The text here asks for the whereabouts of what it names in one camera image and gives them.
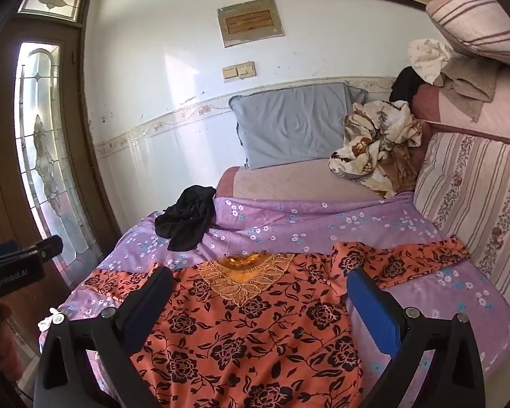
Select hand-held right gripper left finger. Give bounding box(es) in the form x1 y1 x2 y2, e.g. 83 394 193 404
33 266 175 408

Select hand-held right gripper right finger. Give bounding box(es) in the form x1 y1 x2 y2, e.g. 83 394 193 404
346 267 487 408

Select orange black floral dress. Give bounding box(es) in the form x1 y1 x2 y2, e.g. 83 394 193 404
85 240 472 408

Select small white and green object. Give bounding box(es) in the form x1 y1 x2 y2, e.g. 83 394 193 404
37 310 69 330

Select crumpled black cloth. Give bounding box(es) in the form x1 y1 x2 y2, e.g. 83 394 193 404
154 185 217 253

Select purple floral bedsheet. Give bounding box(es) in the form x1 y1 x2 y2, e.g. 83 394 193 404
38 193 510 408

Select wooden door with glass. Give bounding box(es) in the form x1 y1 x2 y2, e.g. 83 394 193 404
0 21 124 290

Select striped beige pillow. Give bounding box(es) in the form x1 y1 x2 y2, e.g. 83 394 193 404
412 132 510 294

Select pink mattress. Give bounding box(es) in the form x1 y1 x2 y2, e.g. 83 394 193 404
215 157 392 202

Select cream brown floral blanket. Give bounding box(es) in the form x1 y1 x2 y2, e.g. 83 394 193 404
328 100 423 198

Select grey pillow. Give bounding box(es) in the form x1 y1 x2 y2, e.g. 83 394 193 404
228 83 368 171

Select black garment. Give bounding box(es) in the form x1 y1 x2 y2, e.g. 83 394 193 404
389 67 430 103

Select pink folded quilt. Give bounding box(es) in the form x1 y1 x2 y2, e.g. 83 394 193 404
410 66 510 147

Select beige towel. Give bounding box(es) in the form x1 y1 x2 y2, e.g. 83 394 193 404
433 55 502 124

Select white floral cloth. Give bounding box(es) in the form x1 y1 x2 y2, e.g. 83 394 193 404
407 38 455 86

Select stained glass transom window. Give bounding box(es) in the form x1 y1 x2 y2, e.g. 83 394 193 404
17 0 92 26

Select pink striped pillow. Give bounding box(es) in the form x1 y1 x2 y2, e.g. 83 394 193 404
425 0 510 71

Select framed wall panel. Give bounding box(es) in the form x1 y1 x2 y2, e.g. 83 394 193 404
217 0 286 48

